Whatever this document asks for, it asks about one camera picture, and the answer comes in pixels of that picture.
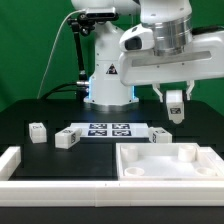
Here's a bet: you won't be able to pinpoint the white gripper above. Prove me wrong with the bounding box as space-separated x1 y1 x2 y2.
119 30 224 102

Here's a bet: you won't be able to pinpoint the white square table top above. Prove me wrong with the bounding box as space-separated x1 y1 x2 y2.
116 143 224 181

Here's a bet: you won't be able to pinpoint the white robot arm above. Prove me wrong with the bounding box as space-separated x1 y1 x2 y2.
71 0 224 111

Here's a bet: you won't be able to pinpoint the white fiducial marker sheet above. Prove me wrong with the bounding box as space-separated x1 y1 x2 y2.
70 123 148 138

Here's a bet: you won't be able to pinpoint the white u-shaped fence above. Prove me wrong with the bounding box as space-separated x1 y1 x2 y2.
0 147 224 207

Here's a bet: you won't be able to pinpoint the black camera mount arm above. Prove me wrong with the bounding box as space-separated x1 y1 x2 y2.
67 13 94 81

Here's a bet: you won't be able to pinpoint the black base cables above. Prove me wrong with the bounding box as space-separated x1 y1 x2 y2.
40 79 90 100

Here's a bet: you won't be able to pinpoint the black camera on mount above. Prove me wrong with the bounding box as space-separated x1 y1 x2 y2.
85 7 118 21

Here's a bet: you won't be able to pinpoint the white camera cable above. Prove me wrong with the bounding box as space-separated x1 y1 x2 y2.
36 9 87 100

